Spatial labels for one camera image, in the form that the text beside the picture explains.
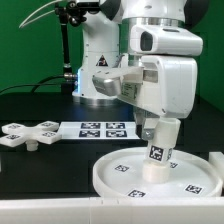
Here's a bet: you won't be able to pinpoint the white cross-shaped table base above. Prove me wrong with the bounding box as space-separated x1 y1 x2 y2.
0 121 62 152

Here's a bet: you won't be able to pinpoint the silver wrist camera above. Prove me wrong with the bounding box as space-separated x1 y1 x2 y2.
91 65 146 100

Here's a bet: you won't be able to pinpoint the white marker sheet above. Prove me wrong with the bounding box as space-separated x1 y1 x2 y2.
58 122 138 140

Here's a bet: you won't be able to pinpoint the white round table top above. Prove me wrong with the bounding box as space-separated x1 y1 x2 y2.
93 147 223 199

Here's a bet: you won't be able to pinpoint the white cable loop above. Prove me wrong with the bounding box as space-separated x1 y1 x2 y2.
18 0 68 30

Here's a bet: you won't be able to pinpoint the white front barrier rail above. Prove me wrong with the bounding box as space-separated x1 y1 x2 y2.
0 197 224 224

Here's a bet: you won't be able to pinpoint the black cables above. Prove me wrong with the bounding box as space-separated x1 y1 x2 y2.
0 75 68 96

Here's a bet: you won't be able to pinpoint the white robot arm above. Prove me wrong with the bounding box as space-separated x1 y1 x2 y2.
76 0 209 131

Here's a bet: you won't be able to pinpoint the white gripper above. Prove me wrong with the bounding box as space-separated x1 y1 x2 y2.
118 55 197 140

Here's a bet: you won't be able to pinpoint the white right side block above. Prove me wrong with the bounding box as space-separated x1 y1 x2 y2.
209 152 224 187

